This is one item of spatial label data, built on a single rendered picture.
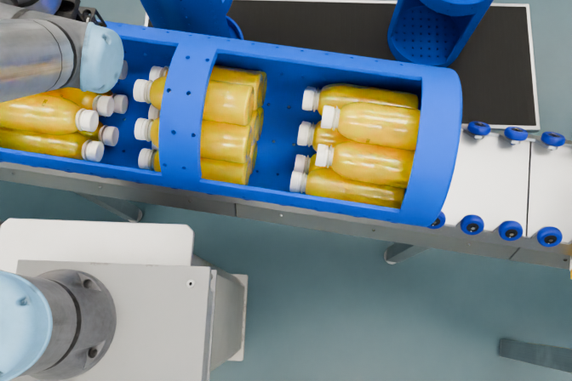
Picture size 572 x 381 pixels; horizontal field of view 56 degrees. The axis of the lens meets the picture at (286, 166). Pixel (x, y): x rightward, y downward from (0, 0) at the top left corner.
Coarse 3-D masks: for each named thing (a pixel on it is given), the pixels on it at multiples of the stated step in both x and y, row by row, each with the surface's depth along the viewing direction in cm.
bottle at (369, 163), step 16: (352, 144) 92; (336, 160) 92; (352, 160) 91; (368, 160) 90; (384, 160) 90; (400, 160) 90; (352, 176) 92; (368, 176) 91; (384, 176) 91; (400, 176) 90
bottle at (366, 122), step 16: (336, 112) 90; (352, 112) 88; (368, 112) 88; (384, 112) 88; (400, 112) 88; (416, 112) 89; (352, 128) 88; (368, 128) 88; (384, 128) 88; (400, 128) 88; (416, 128) 87; (368, 144) 91; (384, 144) 90; (400, 144) 89
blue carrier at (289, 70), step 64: (128, 64) 110; (192, 64) 86; (256, 64) 105; (320, 64) 88; (384, 64) 90; (128, 128) 113; (192, 128) 85; (448, 128) 82; (256, 192) 91; (448, 192) 85
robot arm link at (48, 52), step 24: (0, 24) 48; (24, 24) 51; (48, 24) 54; (72, 24) 58; (0, 48) 45; (24, 48) 48; (48, 48) 52; (72, 48) 56; (96, 48) 57; (120, 48) 62; (0, 72) 45; (24, 72) 48; (48, 72) 52; (72, 72) 57; (96, 72) 58; (120, 72) 63; (0, 96) 47; (24, 96) 51
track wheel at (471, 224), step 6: (468, 216) 105; (474, 216) 104; (462, 222) 105; (468, 222) 104; (474, 222) 104; (480, 222) 104; (462, 228) 105; (468, 228) 105; (474, 228) 105; (480, 228) 105; (468, 234) 106; (474, 234) 106
